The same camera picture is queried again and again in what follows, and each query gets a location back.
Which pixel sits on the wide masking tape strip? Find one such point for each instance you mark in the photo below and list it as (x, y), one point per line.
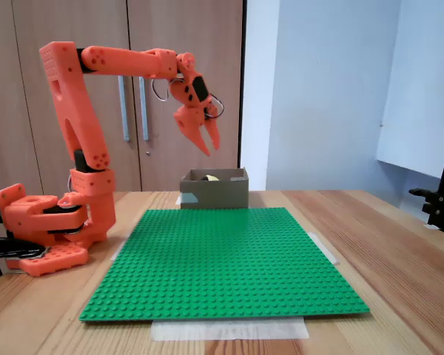
(229, 330)

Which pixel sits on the green studded baseplate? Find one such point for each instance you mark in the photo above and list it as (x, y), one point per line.
(225, 266)

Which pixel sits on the brown wooden cabinet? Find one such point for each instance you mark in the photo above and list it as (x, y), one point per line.
(188, 29)

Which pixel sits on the short masking tape strip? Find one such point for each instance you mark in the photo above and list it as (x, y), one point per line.
(121, 246)
(323, 247)

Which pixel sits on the black camera stand clamp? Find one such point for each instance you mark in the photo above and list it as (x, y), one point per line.
(438, 207)

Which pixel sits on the brown cardboard box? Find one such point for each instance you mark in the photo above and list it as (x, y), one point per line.
(222, 194)

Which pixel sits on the white wall panel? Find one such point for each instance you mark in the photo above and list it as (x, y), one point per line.
(422, 111)

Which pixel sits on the white yellow black ball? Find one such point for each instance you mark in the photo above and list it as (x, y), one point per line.
(210, 178)

